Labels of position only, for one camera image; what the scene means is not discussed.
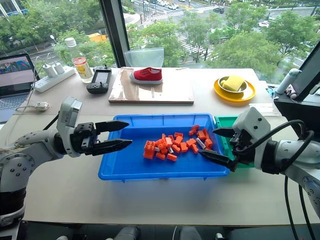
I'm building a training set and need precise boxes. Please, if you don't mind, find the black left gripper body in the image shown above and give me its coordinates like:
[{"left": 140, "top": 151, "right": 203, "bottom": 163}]
[{"left": 70, "top": 122, "right": 100, "bottom": 156}]

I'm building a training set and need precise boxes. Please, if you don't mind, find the blue plastic tray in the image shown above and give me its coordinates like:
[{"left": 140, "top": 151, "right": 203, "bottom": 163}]
[{"left": 97, "top": 113, "right": 231, "bottom": 183}]

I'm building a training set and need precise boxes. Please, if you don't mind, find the dark rounded shape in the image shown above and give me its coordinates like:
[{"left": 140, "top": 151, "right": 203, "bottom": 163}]
[
  {"left": 178, "top": 225, "right": 203, "bottom": 240},
  {"left": 114, "top": 225, "right": 141, "bottom": 240}
]

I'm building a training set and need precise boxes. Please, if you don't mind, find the white bottle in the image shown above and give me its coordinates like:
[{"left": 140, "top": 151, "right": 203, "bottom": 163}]
[{"left": 275, "top": 68, "right": 303, "bottom": 96}]

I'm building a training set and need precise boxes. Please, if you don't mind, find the yellow plate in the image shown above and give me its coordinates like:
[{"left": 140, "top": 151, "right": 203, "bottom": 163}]
[{"left": 213, "top": 76, "right": 257, "bottom": 102}]

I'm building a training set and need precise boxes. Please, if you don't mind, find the clear plastic water bottle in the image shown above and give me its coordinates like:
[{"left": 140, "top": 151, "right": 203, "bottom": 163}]
[{"left": 64, "top": 37, "right": 94, "bottom": 84}]

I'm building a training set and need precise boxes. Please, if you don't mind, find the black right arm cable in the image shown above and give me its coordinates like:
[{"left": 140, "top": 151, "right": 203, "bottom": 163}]
[{"left": 234, "top": 119, "right": 315, "bottom": 176}]

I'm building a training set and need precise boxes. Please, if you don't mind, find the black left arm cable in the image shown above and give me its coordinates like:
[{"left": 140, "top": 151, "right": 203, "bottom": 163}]
[{"left": 42, "top": 112, "right": 60, "bottom": 131}]

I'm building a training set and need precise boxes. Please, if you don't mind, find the yellow sponge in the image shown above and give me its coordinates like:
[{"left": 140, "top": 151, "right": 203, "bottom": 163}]
[{"left": 222, "top": 74, "right": 246, "bottom": 92}]

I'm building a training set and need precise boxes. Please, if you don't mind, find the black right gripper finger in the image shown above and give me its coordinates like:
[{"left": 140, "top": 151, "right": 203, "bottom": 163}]
[
  {"left": 198, "top": 149, "right": 238, "bottom": 173},
  {"left": 212, "top": 127, "right": 235, "bottom": 138}
]

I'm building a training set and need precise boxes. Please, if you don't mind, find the red canvas shoe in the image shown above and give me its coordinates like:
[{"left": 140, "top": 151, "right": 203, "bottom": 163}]
[{"left": 129, "top": 67, "right": 164, "bottom": 85}]

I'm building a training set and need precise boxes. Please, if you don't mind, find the black hanging cable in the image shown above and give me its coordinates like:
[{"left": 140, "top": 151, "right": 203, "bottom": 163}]
[
  {"left": 298, "top": 183, "right": 316, "bottom": 240},
  {"left": 284, "top": 174, "right": 300, "bottom": 240}
]

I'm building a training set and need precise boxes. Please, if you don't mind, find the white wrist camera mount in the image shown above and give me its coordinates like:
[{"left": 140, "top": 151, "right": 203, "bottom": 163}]
[
  {"left": 56, "top": 96, "right": 84, "bottom": 159},
  {"left": 232, "top": 106, "right": 272, "bottom": 171}
]

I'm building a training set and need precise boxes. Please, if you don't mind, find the pink small object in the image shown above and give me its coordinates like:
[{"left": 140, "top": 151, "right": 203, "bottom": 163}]
[{"left": 285, "top": 84, "right": 298, "bottom": 99}]

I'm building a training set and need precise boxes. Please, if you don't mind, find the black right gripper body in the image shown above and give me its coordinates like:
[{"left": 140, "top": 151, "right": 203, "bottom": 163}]
[{"left": 229, "top": 129, "right": 255, "bottom": 166}]

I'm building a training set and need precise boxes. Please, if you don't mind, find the grey laptop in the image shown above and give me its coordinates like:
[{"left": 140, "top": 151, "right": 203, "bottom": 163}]
[{"left": 0, "top": 53, "right": 36, "bottom": 124}]

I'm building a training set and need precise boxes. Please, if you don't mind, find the black remote controller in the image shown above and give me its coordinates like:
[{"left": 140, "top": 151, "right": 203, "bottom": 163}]
[{"left": 86, "top": 64, "right": 113, "bottom": 95}]

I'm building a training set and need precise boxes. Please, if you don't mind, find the metal bowl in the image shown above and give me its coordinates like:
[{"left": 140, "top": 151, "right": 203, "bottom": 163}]
[{"left": 217, "top": 75, "right": 249, "bottom": 95}]

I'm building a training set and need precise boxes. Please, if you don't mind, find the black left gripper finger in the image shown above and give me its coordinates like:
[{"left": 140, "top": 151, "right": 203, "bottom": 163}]
[
  {"left": 95, "top": 120, "right": 130, "bottom": 134},
  {"left": 90, "top": 139, "right": 133, "bottom": 156}
]

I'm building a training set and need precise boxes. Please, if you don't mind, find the green plastic tray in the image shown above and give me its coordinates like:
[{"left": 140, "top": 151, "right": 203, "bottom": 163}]
[{"left": 214, "top": 115, "right": 254, "bottom": 169}]

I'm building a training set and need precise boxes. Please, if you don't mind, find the black monitor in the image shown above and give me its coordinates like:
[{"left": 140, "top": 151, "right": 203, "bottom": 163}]
[{"left": 273, "top": 41, "right": 320, "bottom": 126}]

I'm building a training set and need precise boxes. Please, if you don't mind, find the wooden board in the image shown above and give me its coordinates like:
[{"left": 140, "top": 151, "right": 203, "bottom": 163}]
[{"left": 108, "top": 66, "right": 195, "bottom": 105}]

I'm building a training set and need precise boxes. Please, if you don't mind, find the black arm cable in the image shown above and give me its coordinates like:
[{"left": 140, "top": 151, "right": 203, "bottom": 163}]
[
  {"left": 42, "top": 112, "right": 60, "bottom": 131},
  {"left": 234, "top": 119, "right": 315, "bottom": 176}
]

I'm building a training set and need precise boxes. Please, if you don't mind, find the black window frame post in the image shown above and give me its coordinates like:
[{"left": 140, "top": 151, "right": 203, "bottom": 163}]
[{"left": 98, "top": 0, "right": 130, "bottom": 69}]

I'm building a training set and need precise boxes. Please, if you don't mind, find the clear plastic bag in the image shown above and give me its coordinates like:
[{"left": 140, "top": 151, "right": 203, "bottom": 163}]
[{"left": 123, "top": 47, "right": 165, "bottom": 69}]

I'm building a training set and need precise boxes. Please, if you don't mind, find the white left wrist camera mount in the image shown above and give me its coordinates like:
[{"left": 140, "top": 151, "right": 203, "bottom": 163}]
[{"left": 56, "top": 96, "right": 84, "bottom": 159}]

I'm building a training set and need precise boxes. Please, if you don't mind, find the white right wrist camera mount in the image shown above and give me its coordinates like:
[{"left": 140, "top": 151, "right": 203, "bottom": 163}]
[{"left": 232, "top": 106, "right": 272, "bottom": 171}]

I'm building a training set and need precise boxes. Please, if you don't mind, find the white power strip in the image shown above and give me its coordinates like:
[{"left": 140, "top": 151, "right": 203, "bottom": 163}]
[{"left": 33, "top": 65, "right": 76, "bottom": 94}]

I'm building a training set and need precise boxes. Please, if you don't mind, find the white charger plug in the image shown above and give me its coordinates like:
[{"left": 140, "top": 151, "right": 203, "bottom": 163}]
[
  {"left": 42, "top": 63, "right": 58, "bottom": 78},
  {"left": 54, "top": 62, "right": 66, "bottom": 75}
]

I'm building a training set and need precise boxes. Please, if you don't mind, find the orange plastic building brick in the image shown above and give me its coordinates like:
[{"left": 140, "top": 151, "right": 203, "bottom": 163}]
[{"left": 143, "top": 140, "right": 157, "bottom": 160}]

